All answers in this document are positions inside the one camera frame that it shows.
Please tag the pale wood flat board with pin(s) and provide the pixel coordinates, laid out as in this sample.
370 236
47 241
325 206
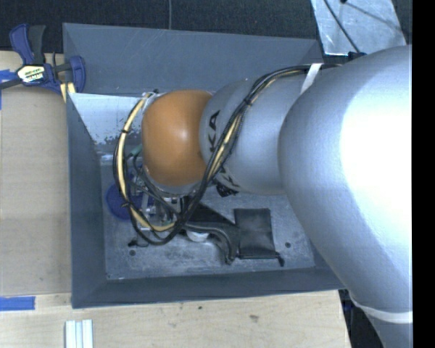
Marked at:
34 194

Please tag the white round object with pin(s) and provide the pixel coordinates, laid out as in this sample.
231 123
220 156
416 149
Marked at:
197 236

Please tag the blue round object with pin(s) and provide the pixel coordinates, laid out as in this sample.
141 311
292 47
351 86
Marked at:
113 203

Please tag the black flat square pouch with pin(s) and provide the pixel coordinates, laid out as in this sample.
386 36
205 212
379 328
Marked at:
254 230

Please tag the grey metal bin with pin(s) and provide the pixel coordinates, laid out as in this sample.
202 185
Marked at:
130 60

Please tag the black curved tool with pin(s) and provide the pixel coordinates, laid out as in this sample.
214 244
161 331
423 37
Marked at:
227 238

